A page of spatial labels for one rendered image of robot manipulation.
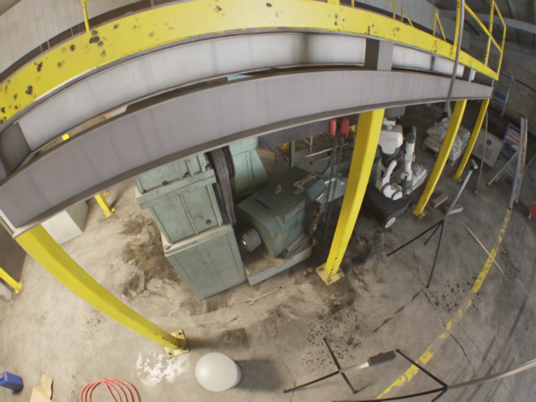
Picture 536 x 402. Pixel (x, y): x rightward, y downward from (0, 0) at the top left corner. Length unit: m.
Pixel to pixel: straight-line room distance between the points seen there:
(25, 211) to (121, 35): 0.71
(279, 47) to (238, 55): 0.24
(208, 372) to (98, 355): 1.43
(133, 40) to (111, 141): 0.31
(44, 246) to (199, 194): 0.94
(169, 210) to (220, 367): 1.14
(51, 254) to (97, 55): 0.78
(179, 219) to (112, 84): 0.93
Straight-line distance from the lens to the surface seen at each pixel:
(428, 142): 5.23
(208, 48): 1.14
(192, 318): 2.27
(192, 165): 1.29
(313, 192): 1.88
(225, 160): 1.32
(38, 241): 1.04
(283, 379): 2.03
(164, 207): 1.42
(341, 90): 1.01
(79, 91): 1.18
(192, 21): 0.66
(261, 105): 0.80
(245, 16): 0.70
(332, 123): 1.68
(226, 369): 1.70
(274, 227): 1.61
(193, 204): 1.44
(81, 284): 1.19
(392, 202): 3.04
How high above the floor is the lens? 2.03
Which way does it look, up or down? 43 degrees down
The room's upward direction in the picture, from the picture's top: 4 degrees counter-clockwise
